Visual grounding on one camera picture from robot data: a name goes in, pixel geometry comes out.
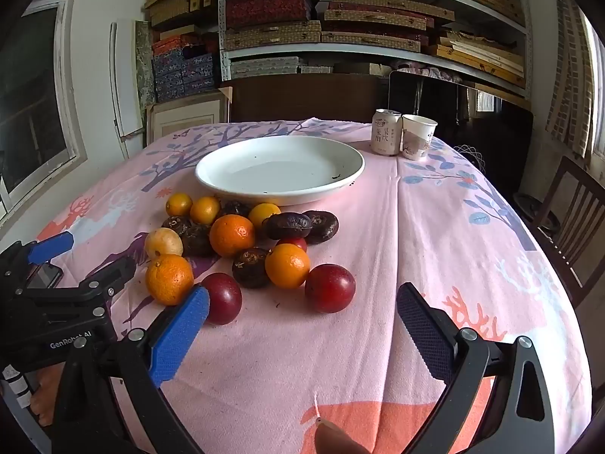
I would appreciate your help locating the white framed window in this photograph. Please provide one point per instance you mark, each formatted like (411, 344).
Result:
(61, 80)

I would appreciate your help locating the orange mandarin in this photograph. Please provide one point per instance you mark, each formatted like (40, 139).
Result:
(231, 234)
(287, 265)
(168, 278)

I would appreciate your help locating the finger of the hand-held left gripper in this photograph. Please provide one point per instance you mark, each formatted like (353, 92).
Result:
(49, 247)
(113, 274)

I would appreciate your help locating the red patterned flat boxes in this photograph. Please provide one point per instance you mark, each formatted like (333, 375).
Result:
(269, 4)

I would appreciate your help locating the person's right hand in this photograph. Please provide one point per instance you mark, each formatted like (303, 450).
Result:
(338, 442)

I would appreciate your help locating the red cherry tomato front plate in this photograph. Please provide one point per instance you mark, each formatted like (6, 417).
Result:
(224, 295)

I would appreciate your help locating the dark wooden chair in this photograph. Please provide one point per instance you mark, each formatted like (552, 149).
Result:
(569, 198)

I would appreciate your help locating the bright window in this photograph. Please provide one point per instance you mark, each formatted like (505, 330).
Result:
(596, 85)

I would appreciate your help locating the marbled grey panel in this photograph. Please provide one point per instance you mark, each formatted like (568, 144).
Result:
(144, 61)

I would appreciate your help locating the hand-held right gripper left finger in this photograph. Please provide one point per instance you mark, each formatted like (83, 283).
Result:
(182, 335)

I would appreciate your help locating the white round plate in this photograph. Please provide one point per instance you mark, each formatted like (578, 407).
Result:
(283, 170)

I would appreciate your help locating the small red tomato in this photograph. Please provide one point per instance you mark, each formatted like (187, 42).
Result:
(295, 242)

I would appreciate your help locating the white metal shelving unit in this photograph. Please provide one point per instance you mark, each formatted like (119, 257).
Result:
(274, 52)

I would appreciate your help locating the white paper cup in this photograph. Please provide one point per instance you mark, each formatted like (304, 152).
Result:
(418, 137)

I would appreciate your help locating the beige patterned curtain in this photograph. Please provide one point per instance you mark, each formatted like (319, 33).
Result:
(569, 71)

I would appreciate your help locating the dark wooden board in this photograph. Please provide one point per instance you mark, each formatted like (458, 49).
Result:
(307, 99)

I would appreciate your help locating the pink cloth bundle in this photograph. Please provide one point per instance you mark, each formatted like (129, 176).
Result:
(425, 72)

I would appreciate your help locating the dark brown water chestnut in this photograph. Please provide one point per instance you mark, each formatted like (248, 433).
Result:
(287, 225)
(248, 267)
(235, 208)
(324, 227)
(196, 241)
(176, 223)

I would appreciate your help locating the orange patterned box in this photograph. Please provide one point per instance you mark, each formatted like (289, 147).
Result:
(168, 46)

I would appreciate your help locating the pink printed tablecloth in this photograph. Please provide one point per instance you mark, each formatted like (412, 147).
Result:
(331, 364)

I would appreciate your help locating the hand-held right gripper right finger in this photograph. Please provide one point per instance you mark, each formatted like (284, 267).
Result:
(423, 335)

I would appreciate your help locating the red cherry tomato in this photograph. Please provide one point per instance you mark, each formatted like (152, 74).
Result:
(330, 287)

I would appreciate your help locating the pale yellow round fruit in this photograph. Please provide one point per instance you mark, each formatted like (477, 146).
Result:
(163, 243)

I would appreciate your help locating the white leaning board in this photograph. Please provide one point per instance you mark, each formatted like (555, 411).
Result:
(125, 85)

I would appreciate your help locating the stack of blue patterned boxes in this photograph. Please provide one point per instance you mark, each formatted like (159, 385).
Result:
(189, 73)

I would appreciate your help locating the pale framed picture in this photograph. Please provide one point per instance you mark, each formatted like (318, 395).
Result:
(184, 118)

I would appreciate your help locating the small yellow-orange kumquat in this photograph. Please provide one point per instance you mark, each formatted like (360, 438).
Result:
(204, 209)
(178, 203)
(262, 212)

